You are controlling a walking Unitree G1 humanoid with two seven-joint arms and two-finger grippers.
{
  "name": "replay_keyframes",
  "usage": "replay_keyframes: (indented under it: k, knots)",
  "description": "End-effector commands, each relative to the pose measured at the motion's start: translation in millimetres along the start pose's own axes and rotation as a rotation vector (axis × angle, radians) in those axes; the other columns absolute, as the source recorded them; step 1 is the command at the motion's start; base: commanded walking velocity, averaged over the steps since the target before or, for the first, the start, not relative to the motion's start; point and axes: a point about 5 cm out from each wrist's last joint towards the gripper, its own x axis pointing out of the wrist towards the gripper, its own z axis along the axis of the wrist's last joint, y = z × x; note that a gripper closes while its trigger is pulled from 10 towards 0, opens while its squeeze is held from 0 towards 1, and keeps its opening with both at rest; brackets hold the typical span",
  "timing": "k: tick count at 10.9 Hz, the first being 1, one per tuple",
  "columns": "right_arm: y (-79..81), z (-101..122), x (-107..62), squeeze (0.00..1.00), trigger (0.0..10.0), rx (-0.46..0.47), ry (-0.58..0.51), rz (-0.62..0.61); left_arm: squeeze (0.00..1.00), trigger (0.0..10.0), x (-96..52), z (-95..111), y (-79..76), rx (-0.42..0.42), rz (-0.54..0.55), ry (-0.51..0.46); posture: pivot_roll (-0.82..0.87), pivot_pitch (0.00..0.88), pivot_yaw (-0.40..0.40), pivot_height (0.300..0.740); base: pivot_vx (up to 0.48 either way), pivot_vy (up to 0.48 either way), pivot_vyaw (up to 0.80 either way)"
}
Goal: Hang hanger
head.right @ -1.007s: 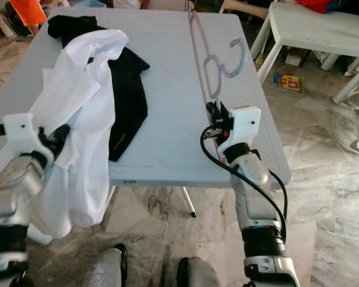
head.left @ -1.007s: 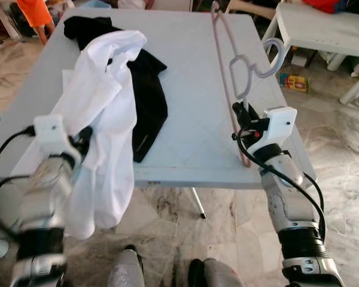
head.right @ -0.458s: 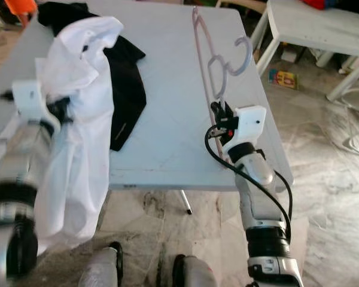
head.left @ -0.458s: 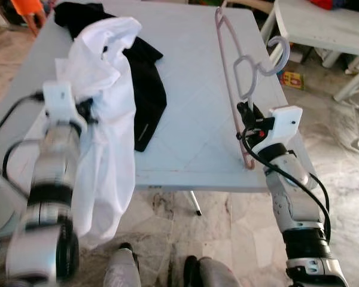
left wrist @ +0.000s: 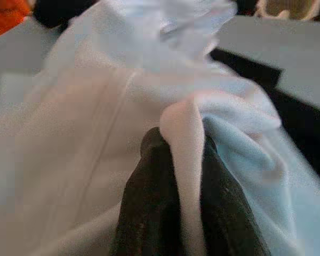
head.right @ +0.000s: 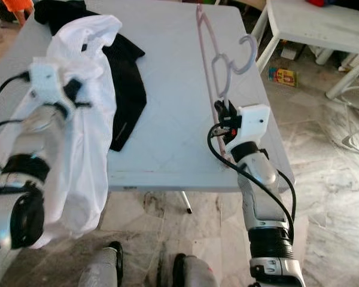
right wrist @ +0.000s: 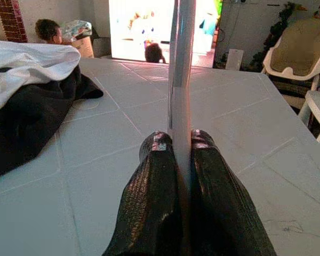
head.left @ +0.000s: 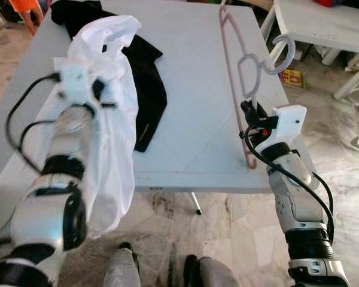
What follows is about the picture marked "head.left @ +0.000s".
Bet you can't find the orange cloth item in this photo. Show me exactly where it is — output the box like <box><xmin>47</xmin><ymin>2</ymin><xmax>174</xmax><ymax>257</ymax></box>
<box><xmin>9</xmin><ymin>0</ymin><xmax>41</xmax><ymax>33</ymax></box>

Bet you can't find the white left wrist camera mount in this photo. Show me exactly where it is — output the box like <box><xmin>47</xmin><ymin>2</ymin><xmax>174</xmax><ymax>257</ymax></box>
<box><xmin>60</xmin><ymin>63</ymin><xmax>96</xmax><ymax>103</ymax></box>

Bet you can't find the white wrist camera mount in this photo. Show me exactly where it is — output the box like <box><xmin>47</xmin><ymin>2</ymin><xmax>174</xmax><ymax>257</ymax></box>
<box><xmin>60</xmin><ymin>63</ymin><xmax>96</xmax><ymax>103</ymax></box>
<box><xmin>260</xmin><ymin>105</ymin><xmax>308</xmax><ymax>150</ymax></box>

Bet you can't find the silver robot right leg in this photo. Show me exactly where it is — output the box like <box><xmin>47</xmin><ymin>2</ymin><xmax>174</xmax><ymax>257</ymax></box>
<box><xmin>184</xmin><ymin>254</ymin><xmax>243</xmax><ymax>287</ymax></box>

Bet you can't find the silver robot leg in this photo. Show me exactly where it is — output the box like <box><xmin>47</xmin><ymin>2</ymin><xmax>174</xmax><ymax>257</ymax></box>
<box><xmin>102</xmin><ymin>242</ymin><xmax>139</xmax><ymax>287</ymax></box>
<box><xmin>184</xmin><ymin>254</ymin><xmax>243</xmax><ymax>287</ymax></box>

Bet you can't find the silver robot left leg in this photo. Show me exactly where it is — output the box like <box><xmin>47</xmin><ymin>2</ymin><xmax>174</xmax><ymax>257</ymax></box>
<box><xmin>102</xmin><ymin>242</ymin><xmax>139</xmax><ymax>287</ymax></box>

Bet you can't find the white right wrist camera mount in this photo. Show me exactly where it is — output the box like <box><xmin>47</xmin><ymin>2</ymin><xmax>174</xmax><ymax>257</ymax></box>
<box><xmin>260</xmin><ymin>105</ymin><xmax>308</xmax><ymax>150</ymax></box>

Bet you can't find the white shirt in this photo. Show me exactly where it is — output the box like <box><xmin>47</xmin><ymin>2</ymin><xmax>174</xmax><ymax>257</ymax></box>
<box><xmin>53</xmin><ymin>15</ymin><xmax>142</xmax><ymax>240</ymax></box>

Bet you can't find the small colourful box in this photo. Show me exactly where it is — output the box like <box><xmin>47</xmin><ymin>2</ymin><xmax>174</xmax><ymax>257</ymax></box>
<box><xmin>281</xmin><ymin>69</ymin><xmax>305</xmax><ymax>88</ymax></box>

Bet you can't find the black garment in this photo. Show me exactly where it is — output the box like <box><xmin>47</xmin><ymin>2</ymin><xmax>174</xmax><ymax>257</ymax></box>
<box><xmin>51</xmin><ymin>0</ymin><xmax>168</xmax><ymax>153</ymax></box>

